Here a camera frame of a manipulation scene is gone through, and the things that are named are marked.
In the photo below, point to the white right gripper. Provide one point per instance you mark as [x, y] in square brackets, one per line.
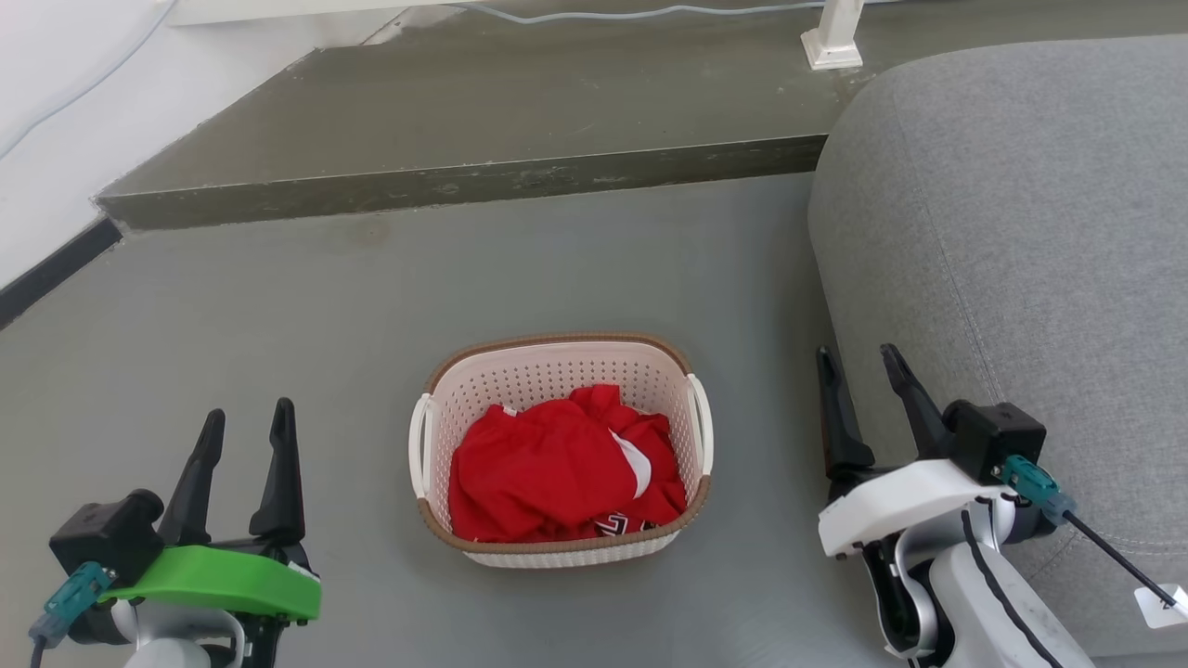
[900, 501]

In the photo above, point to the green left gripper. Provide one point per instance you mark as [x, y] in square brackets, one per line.
[218, 575]

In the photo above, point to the white plastic laundry basket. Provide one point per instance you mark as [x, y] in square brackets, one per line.
[538, 371]

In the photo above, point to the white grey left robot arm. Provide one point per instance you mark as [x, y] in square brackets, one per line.
[176, 649]

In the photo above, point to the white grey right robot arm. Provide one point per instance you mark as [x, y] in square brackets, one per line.
[984, 612]

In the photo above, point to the grey fabric sofa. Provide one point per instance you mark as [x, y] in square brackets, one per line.
[1039, 213]

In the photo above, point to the black baseboard strip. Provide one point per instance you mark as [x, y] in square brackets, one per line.
[56, 269]

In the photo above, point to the red garment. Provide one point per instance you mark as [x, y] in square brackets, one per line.
[538, 468]

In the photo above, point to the white wooden railing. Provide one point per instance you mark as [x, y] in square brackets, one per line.
[832, 37]

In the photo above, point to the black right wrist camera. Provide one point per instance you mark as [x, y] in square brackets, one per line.
[998, 436]

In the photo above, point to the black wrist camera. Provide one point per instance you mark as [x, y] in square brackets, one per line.
[107, 533]
[998, 436]

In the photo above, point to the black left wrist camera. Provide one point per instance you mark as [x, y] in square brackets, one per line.
[107, 533]

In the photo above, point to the teal right camera connector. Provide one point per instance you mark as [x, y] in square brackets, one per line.
[1039, 487]

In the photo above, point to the teal camera connector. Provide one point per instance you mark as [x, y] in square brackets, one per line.
[1039, 487]
[70, 598]

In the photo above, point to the teal left camera connector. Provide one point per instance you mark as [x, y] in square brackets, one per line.
[70, 598]

